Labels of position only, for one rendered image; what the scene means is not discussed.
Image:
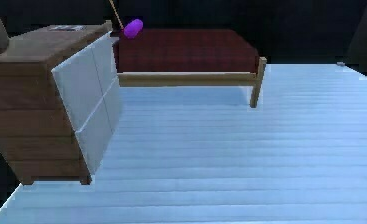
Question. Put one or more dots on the purple oval pillow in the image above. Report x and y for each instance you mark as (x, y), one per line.
(133, 28)

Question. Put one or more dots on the wooden bed with red cover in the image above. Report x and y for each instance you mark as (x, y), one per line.
(184, 50)

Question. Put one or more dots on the thin tan slanted rod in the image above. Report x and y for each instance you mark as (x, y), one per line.
(116, 13)

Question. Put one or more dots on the grey flat book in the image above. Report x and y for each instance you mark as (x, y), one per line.
(65, 28)

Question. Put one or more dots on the brown wooden chest of drawers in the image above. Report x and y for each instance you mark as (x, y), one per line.
(31, 116)

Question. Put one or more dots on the small grey floor object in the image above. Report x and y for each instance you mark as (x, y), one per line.
(340, 63)

